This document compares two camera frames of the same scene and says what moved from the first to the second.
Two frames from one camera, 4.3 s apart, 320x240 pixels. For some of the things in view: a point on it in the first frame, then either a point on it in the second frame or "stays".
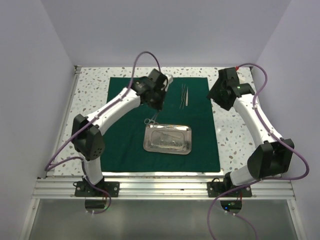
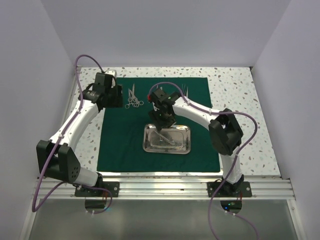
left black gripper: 159,106 to 117,101
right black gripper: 214,95 to 159,123
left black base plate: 82,189 stays
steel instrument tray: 167,138 stays
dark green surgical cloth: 189,102 stays
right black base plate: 215,189 stays
